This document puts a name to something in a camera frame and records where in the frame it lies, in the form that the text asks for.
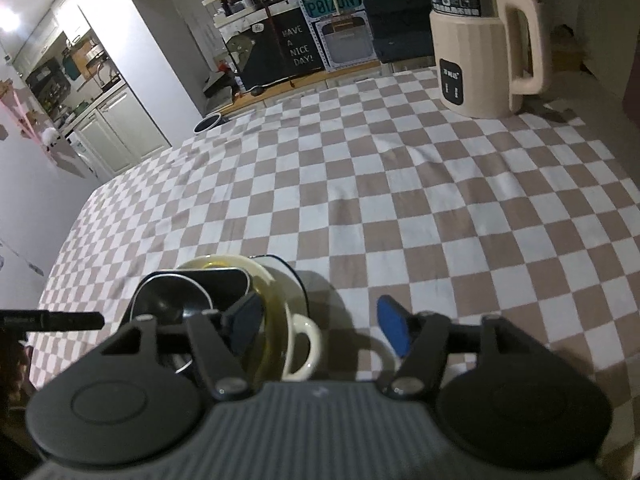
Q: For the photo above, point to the grey trash bin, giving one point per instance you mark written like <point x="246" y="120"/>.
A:
<point x="209" y="123"/>

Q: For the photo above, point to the cream electric kettle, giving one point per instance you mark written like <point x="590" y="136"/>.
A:
<point x="470" y="60"/>

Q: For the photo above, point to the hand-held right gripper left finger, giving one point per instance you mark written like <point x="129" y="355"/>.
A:
<point x="245" y="320"/>

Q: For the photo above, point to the white washing machine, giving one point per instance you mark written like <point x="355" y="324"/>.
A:
<point x="82" y="157"/>

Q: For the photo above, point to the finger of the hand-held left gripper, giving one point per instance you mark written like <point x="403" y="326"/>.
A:
<point x="70" y="321"/>

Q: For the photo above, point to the white kitchen cabinet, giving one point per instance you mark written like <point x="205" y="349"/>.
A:
<point x="125" y="130"/>

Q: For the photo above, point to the black printed sign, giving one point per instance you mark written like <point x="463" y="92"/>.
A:
<point x="285" y="55"/>

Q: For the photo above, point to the square white leaf-print plate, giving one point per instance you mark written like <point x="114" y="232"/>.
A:
<point x="289" y="276"/>

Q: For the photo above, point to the black computer mouse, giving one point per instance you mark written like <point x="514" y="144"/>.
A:
<point x="256" y="91"/>

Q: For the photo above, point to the brown cardboard box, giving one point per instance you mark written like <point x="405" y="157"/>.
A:
<point x="567" y="50"/>

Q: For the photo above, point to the brown white checkered cloth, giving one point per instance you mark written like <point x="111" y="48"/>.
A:
<point x="400" y="210"/>

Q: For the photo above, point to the small steel cup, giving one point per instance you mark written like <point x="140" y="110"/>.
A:
<point x="165" y="305"/>

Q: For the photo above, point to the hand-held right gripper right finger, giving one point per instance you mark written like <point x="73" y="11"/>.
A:
<point x="394" y="325"/>

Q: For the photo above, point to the wide steel tray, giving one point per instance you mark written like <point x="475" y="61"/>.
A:
<point x="230" y="285"/>

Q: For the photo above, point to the dark blue cloth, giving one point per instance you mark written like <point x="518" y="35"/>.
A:
<point x="400" y="25"/>

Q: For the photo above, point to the white printed cardboard box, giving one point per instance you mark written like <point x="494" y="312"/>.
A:
<point x="345" y="35"/>

